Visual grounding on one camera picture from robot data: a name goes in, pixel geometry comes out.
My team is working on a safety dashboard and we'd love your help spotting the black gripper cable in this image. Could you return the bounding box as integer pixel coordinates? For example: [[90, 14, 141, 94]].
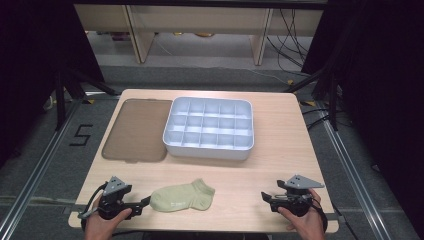
[[77, 181, 108, 234], [310, 198, 330, 234]]

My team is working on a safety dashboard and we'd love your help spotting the translucent brown lid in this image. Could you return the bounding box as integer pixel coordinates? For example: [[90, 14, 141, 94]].
[[101, 98, 174, 164]]

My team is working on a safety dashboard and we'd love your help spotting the bundle of black cables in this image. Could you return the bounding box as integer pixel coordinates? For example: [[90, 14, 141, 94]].
[[265, 8, 312, 69]]

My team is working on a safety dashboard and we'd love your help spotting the white compartment organizer box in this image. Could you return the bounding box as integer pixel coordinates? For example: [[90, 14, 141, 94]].
[[162, 96, 255, 161]]

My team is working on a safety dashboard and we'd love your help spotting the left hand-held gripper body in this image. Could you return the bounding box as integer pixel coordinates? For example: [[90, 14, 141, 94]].
[[98, 175, 138, 221]]

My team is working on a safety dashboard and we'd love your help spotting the light green sock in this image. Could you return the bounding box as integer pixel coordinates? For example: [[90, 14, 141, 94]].
[[149, 178, 216, 213]]

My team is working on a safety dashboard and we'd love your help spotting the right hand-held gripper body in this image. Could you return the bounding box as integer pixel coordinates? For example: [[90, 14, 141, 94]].
[[270, 174, 326, 218]]

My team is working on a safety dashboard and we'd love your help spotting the person's left hand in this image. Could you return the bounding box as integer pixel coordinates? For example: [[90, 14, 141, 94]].
[[83, 196, 133, 240]]

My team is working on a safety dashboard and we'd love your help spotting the light wooden desk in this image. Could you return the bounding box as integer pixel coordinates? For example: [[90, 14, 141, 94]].
[[73, 3, 325, 67]]

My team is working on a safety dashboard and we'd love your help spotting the black curtain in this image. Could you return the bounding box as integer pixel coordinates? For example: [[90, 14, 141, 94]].
[[300, 0, 424, 231], [0, 0, 105, 168]]

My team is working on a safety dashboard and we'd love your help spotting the aluminium floor rail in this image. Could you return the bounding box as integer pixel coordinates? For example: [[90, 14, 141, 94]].
[[315, 102, 392, 240], [0, 99, 84, 240]]

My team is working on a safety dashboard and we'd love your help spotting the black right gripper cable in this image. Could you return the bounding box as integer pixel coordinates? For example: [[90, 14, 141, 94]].
[[310, 198, 330, 234]]

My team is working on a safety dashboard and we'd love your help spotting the person's right hand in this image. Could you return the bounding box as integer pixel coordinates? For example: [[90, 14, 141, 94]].
[[277, 188, 326, 240]]

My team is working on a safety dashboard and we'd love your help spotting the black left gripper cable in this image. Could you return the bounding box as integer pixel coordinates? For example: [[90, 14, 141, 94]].
[[77, 181, 108, 234]]

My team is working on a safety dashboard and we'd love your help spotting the black metal stand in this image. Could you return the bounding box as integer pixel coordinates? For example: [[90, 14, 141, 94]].
[[283, 65, 342, 132], [54, 67, 121, 132]]

